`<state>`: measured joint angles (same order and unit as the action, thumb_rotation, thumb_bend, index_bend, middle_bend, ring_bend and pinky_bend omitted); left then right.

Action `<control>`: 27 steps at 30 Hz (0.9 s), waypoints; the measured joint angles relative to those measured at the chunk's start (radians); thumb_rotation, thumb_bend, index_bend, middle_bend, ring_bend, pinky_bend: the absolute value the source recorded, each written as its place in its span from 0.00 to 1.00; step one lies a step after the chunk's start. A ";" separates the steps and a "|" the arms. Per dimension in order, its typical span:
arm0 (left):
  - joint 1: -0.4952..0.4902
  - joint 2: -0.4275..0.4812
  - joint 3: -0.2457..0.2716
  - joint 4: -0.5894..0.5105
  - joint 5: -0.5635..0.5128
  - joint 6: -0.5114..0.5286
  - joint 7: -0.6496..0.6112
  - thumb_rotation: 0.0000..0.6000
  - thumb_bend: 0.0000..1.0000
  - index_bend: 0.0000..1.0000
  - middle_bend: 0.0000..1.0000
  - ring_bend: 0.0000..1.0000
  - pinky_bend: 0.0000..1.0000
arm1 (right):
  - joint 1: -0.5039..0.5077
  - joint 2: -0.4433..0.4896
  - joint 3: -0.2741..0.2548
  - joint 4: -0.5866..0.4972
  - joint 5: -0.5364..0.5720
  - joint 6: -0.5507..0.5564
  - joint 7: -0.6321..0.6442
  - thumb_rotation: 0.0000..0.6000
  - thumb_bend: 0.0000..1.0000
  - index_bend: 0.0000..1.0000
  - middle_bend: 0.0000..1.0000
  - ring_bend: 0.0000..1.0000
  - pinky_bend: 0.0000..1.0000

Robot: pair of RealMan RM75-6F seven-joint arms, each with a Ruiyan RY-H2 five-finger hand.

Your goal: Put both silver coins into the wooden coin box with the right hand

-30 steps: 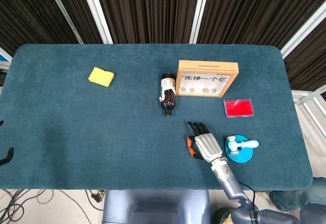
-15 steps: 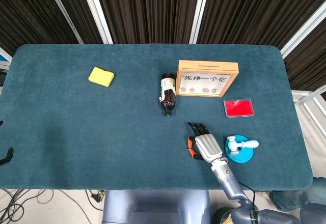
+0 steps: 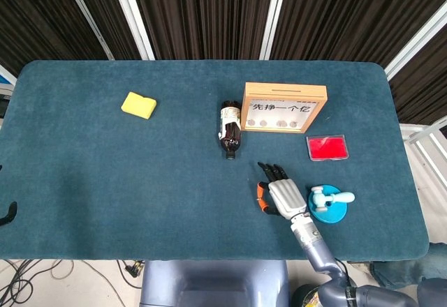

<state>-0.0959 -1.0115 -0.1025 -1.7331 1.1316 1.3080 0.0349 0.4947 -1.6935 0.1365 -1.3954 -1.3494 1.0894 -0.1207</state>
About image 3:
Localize red ink pad case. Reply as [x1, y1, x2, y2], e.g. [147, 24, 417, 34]
[305, 133, 351, 162]

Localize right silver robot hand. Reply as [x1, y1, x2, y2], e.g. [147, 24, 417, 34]
[256, 161, 310, 221]

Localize aluminium frame rack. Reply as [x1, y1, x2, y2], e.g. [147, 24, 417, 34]
[400, 117, 447, 186]

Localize yellow sponge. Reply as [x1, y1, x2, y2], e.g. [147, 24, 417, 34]
[120, 91, 158, 121]

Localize black power plug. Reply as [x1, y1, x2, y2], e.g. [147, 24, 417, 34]
[117, 260, 145, 289]

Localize wooden framed money box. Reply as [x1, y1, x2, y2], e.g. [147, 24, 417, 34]
[240, 82, 329, 135]

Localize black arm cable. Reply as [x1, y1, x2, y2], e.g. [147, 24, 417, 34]
[334, 257, 354, 289]

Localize dark glass bottle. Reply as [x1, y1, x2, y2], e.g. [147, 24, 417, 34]
[218, 100, 242, 161]

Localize blue round plate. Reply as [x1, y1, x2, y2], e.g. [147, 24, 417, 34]
[307, 184, 349, 224]

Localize blue-grey robot torso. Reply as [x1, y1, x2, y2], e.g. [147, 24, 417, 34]
[139, 260, 291, 307]

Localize black floor cable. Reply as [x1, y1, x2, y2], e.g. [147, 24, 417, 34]
[0, 258, 76, 307]

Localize thin grey partition post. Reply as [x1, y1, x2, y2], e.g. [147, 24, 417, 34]
[59, 0, 115, 61]

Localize dark pleated curtain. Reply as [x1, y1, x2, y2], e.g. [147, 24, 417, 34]
[0, 0, 447, 126]

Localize black trash bin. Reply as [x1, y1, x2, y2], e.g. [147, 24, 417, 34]
[291, 283, 325, 307]

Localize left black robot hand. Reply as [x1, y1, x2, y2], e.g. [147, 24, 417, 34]
[0, 164, 18, 227]

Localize light blue toy roller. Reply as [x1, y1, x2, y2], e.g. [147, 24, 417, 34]
[310, 186, 356, 212]

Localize teal tablecloth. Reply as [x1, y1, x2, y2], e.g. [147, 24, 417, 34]
[0, 59, 430, 262]

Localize wide white partition post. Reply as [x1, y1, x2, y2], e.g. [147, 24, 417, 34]
[385, 0, 447, 80]
[258, 0, 288, 61]
[107, 0, 156, 61]

